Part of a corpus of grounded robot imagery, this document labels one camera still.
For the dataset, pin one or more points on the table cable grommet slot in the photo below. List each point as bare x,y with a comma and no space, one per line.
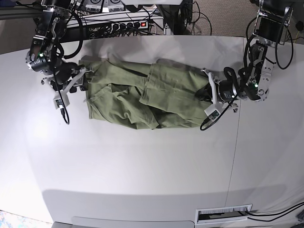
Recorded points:
222,215

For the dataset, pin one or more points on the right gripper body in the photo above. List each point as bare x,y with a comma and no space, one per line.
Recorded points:
63,72

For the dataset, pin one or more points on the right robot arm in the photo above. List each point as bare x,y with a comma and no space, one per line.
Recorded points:
58,19

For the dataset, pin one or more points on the green T-shirt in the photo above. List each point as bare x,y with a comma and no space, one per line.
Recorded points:
145,96

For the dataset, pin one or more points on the black power strip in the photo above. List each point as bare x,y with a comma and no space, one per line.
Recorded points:
120,29

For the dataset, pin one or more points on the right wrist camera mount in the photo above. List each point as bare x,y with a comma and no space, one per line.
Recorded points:
60,92

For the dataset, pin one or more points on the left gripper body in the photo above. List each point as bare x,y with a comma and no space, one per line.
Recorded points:
227,91

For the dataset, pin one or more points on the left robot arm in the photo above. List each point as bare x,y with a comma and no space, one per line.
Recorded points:
253,79

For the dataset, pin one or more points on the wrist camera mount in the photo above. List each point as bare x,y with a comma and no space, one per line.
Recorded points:
218,106
60,92

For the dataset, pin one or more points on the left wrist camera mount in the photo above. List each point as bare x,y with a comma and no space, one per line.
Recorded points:
218,106

